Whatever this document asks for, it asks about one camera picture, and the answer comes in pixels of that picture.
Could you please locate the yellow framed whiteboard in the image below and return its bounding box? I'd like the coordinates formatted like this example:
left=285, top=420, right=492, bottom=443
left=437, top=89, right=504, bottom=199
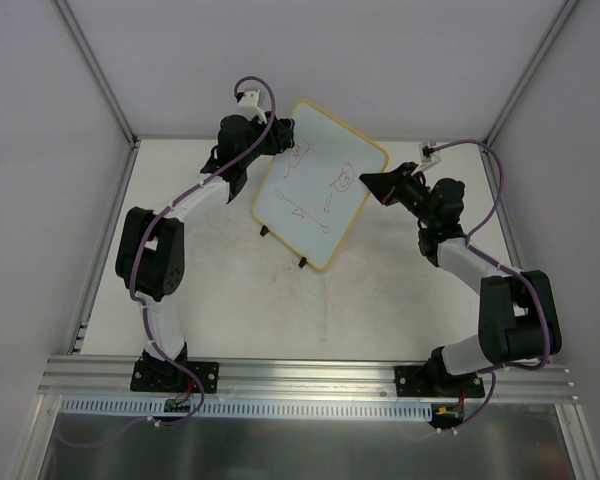
left=252, top=100, right=389, bottom=271

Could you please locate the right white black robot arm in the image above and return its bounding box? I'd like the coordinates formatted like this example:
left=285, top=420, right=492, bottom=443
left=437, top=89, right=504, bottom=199
left=360, top=162, right=561, bottom=396

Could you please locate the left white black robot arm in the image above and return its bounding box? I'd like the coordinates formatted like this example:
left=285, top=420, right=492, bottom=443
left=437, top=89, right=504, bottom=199
left=115, top=112, right=294, bottom=391

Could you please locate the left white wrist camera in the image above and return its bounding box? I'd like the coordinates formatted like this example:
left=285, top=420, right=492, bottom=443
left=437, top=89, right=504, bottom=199
left=236, top=89, right=267, bottom=124

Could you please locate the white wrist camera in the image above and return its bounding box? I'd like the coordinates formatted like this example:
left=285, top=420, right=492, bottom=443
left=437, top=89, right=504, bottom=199
left=418, top=142, right=441, bottom=172
left=236, top=89, right=267, bottom=124

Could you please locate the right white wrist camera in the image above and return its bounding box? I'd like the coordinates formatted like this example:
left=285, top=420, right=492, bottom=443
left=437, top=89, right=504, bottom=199
left=418, top=142, right=441, bottom=172

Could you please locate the left aluminium frame post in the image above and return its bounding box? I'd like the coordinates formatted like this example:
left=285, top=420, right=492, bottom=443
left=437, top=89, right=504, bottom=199
left=51, top=0, right=137, bottom=147

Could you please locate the aluminium frame post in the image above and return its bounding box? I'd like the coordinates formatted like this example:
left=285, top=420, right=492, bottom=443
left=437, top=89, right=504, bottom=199
left=484, top=0, right=581, bottom=146
left=51, top=0, right=137, bottom=147

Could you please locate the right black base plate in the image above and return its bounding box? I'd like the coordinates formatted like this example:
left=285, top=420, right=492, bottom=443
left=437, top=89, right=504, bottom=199
left=393, top=365, right=485, bottom=399

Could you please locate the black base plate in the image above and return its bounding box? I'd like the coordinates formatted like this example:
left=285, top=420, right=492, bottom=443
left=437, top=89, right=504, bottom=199
left=393, top=365, right=485, bottom=399
left=130, top=356, right=219, bottom=394

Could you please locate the aluminium extrusion rail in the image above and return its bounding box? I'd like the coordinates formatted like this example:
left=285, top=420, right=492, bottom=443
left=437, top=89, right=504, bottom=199
left=37, top=355, right=580, bottom=404

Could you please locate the right aluminium frame post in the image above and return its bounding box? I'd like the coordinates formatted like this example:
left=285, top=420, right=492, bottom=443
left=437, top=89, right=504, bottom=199
left=484, top=0, right=581, bottom=146

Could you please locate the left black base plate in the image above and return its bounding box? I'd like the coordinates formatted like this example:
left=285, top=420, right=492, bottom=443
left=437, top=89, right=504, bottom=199
left=130, top=356, right=219, bottom=394

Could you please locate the white slotted cable duct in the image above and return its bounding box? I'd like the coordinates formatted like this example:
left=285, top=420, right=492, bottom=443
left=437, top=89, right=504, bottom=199
left=59, top=395, right=433, bottom=423

